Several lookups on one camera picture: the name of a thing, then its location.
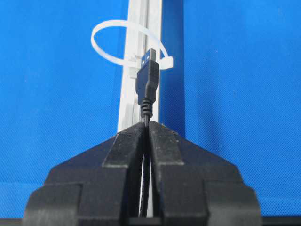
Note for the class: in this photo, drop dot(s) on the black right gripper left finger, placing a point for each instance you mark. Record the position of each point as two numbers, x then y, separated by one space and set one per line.
99 187

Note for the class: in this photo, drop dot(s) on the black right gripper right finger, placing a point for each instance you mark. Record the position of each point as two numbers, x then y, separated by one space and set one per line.
196 187

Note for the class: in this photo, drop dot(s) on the white zip tie loop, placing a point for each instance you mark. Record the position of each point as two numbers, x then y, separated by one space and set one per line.
165 63

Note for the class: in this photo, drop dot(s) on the silver aluminium extrusion frame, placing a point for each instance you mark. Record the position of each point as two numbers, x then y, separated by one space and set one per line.
139 97

